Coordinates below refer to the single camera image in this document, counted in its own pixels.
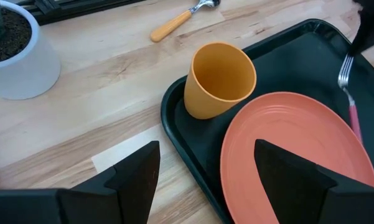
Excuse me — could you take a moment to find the orange ribbed plate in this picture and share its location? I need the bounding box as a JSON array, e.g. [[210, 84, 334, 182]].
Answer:
[[220, 91, 374, 224]]

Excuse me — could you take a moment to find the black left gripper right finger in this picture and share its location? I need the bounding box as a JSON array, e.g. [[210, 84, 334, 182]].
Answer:
[[253, 138, 374, 224]]

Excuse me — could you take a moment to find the white plant pot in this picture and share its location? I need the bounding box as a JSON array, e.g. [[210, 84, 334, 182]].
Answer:
[[0, 0, 62, 101]]

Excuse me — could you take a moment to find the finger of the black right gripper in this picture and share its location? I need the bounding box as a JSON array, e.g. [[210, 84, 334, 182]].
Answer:
[[347, 0, 374, 57]]

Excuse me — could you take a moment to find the pink handled metal fork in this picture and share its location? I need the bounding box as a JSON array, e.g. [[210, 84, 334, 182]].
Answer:
[[337, 54, 364, 146]]

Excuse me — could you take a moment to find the dark green plastic tray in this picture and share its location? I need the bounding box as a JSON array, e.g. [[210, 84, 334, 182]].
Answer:
[[160, 18, 374, 224]]

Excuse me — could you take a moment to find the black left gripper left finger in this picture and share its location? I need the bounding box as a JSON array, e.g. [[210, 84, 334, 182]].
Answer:
[[0, 140, 161, 224]]

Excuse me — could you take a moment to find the black table edge rail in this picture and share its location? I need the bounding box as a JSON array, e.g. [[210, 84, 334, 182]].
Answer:
[[14, 0, 146, 27]]

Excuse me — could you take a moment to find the orange handled metal spoon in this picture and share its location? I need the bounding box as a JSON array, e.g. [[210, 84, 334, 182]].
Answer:
[[149, 0, 222, 44]]

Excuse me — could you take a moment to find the dark potting soil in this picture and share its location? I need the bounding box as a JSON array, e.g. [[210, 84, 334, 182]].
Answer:
[[0, 8, 33, 65]]

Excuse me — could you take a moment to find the yellow plastic cup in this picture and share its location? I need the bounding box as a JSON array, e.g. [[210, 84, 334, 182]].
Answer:
[[183, 41, 258, 121]]

